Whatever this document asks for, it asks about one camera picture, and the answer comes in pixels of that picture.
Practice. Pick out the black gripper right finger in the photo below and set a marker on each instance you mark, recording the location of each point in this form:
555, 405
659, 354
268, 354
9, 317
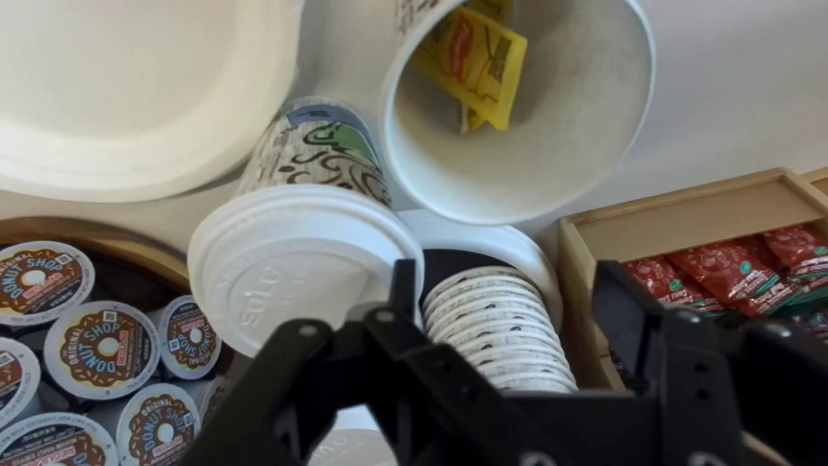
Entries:
634, 324

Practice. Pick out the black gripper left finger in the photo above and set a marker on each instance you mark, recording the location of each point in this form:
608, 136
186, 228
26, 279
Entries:
401, 293

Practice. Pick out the yellow sachet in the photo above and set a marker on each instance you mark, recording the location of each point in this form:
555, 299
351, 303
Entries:
480, 66
471, 122

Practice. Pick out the stack of white cup lids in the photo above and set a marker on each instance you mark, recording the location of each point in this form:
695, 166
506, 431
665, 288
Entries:
487, 232

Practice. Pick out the red ketchup sachets pile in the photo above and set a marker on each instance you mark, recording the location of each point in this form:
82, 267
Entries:
734, 273

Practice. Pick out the patterned cup with white lid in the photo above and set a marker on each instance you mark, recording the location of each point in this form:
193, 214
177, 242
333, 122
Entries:
294, 261

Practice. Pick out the open patterned paper cup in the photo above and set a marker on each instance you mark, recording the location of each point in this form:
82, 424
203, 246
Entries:
586, 130

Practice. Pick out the white paper plate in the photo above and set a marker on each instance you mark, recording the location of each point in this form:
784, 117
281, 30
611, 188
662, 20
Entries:
129, 87

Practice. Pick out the tall stack of paper cups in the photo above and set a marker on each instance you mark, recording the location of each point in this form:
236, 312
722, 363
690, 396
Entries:
506, 338

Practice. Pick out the wooden condiment organizer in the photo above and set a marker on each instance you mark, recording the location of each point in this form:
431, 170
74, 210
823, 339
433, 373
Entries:
690, 216

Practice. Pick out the brown label coffee pod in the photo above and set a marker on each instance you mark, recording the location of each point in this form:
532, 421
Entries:
39, 281
52, 442
14, 380
189, 338
104, 351
159, 427

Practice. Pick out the patterned coffee pod holder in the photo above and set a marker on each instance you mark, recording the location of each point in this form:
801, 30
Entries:
113, 246

